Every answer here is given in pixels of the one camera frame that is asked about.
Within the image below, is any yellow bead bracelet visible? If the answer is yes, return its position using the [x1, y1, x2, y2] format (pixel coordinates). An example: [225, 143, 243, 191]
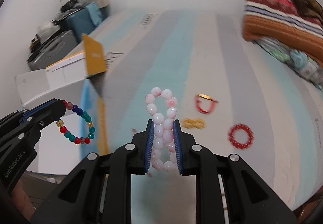
[180, 117, 207, 130]

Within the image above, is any multicolour glass bead bracelet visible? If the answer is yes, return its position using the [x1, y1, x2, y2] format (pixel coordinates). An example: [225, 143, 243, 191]
[55, 99, 96, 145]

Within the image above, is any pink white bead bracelet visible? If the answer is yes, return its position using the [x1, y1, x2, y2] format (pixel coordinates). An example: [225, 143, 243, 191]
[144, 86, 179, 172]

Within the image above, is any red cord bracelet gold bar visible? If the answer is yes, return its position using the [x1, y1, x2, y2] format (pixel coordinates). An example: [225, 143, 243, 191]
[194, 93, 219, 114]

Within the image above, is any left hand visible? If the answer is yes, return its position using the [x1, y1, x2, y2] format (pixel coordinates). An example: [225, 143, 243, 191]
[11, 180, 35, 221]

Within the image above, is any yellow blue cardboard box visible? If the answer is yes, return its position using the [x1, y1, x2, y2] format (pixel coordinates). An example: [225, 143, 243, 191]
[15, 34, 108, 155]

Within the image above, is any striped bed sheet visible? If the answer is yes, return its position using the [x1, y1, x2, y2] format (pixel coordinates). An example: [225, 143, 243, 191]
[37, 9, 323, 224]

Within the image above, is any grey suitcase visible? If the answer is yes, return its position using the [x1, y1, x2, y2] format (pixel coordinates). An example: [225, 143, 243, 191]
[27, 30, 77, 71]

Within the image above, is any teal suitcase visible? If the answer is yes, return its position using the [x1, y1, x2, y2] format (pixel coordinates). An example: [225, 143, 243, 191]
[65, 2, 103, 43]

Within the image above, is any floral patterned quilt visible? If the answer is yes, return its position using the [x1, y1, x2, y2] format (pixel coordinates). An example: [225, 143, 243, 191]
[254, 37, 322, 90]

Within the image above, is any striped orange folded blanket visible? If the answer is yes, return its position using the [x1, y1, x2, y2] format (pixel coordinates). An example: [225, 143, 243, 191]
[242, 0, 322, 64]

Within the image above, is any red bead bracelet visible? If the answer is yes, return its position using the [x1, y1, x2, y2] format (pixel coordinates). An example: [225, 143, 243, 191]
[228, 123, 255, 150]

